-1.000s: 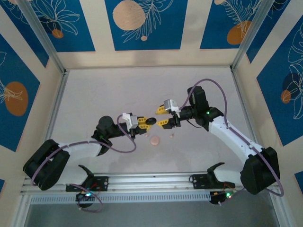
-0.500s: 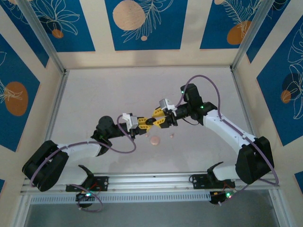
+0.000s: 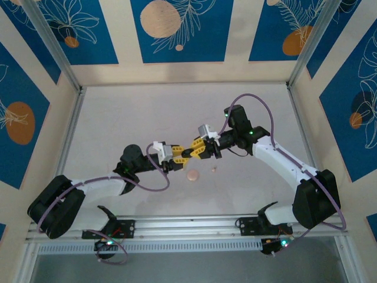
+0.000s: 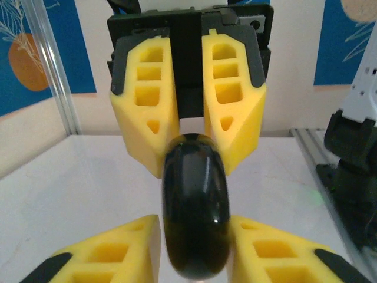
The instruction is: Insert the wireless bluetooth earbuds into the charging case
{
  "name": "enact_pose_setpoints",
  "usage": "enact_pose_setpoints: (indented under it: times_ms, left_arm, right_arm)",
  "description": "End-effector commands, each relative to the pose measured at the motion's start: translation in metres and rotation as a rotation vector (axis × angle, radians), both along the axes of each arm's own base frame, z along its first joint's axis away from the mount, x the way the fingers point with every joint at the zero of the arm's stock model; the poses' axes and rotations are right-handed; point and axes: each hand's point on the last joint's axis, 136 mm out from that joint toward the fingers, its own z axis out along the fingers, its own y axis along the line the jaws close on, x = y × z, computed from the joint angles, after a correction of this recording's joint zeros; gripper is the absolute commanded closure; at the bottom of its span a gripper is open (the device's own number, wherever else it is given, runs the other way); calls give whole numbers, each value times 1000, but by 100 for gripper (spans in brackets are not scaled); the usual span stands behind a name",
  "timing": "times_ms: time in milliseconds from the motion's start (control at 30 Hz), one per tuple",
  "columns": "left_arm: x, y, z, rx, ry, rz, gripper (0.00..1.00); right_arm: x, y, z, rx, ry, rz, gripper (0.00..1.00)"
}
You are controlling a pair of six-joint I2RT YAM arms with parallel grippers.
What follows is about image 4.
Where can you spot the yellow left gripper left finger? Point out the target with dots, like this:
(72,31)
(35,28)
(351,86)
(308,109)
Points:
(117,256)

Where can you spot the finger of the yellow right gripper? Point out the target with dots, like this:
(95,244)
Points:
(129,118)
(247,118)

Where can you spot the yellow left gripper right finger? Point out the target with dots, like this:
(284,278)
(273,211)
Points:
(274,256)

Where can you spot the black glossy oval shell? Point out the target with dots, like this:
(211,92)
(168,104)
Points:
(194,206)

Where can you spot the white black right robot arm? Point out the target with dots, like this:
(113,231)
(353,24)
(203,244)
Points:
(353,138)

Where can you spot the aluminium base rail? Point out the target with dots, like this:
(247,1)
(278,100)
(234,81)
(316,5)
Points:
(312,153)

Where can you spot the aluminium corner post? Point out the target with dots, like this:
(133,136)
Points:
(59,88)

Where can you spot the blue floral wall panel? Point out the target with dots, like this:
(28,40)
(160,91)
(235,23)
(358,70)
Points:
(4,73)
(84,44)
(332,44)

